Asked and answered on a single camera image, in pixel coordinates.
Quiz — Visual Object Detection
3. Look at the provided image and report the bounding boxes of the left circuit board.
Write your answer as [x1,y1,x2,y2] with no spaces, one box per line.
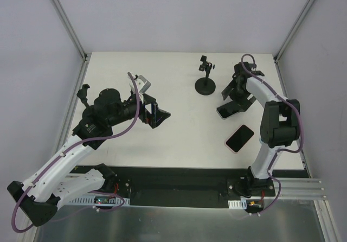
[94,196,130,207]

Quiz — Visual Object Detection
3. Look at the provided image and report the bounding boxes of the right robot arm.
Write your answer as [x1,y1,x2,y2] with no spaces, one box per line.
[217,62,300,198]

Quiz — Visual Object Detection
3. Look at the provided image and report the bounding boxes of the black clamp phone stand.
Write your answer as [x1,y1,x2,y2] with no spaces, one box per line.
[195,55,216,95]

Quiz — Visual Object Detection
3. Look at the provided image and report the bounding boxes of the phone with clear case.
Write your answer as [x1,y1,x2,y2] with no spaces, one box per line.
[216,100,245,119]

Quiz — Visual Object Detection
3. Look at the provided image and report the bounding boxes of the right aluminium frame post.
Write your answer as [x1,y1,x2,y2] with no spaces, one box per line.
[274,0,317,63]

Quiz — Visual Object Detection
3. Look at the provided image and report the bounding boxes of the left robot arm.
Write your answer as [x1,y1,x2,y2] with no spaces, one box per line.
[7,84,171,233]

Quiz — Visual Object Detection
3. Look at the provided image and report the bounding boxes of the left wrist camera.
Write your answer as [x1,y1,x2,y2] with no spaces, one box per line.
[128,73,151,94]

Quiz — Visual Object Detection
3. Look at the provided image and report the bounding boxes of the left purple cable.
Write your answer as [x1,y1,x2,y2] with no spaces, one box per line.
[12,72,142,233]

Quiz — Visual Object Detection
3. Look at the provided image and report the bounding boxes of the aluminium frame post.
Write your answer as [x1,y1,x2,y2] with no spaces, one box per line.
[50,0,88,61]
[274,0,317,63]

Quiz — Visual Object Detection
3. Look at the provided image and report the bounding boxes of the right circuit board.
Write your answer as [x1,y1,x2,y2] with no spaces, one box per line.
[228,198,264,210]

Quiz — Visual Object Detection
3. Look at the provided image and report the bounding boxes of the circuit board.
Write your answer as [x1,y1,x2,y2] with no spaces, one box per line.
[94,196,130,207]
[228,198,264,210]

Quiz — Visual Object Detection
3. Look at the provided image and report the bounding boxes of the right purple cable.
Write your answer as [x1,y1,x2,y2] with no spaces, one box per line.
[241,53,306,221]

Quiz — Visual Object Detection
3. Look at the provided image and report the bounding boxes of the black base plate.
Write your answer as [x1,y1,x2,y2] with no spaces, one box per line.
[81,165,274,207]

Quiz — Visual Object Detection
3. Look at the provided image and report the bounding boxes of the purple cable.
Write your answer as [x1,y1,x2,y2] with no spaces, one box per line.
[12,72,142,233]
[241,53,306,221]

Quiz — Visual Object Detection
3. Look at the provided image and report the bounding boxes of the phone with pink case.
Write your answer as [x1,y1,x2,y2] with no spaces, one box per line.
[225,125,254,153]

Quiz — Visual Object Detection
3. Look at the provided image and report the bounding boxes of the left aluminium frame post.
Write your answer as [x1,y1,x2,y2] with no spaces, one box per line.
[50,0,88,61]

